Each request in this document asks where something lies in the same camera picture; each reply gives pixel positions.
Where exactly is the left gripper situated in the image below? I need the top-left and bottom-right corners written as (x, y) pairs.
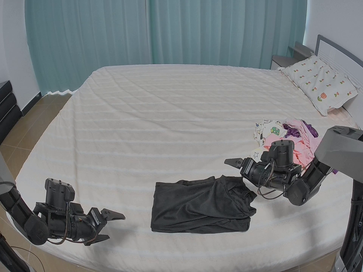
top-left (71, 208), bottom-right (126, 246)

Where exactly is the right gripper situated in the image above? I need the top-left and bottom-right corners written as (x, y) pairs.
top-left (225, 158), bottom-right (268, 186)

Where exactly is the black T-shirt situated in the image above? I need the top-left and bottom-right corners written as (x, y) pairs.
top-left (150, 175), bottom-right (257, 234)

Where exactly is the pile of clothes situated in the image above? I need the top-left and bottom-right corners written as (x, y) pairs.
top-left (250, 117), bottom-right (338, 175)

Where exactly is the bed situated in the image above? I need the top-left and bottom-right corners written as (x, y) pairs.
top-left (6, 34), bottom-right (363, 272)

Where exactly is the grey bedside table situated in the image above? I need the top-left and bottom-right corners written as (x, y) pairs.
top-left (271, 41), bottom-right (314, 70)

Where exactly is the white printed pillow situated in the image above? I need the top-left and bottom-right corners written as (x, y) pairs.
top-left (279, 53), bottom-right (359, 117)

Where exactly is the blue-green curtain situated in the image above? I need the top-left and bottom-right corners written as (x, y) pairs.
top-left (149, 0), bottom-right (308, 70)
top-left (25, 0), bottom-right (152, 94)

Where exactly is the black chest of drawers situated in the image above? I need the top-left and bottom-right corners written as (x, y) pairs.
top-left (0, 80), bottom-right (22, 145)

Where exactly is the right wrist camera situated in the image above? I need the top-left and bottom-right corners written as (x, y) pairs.
top-left (261, 140), bottom-right (302, 170)

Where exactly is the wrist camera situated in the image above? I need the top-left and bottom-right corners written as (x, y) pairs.
top-left (261, 140), bottom-right (302, 170)
top-left (34, 178), bottom-right (75, 212)

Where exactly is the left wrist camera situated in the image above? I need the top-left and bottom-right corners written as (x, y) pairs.
top-left (34, 178), bottom-right (75, 212)

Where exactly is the black cable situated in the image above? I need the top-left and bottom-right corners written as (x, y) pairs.
top-left (11, 247), bottom-right (43, 272)

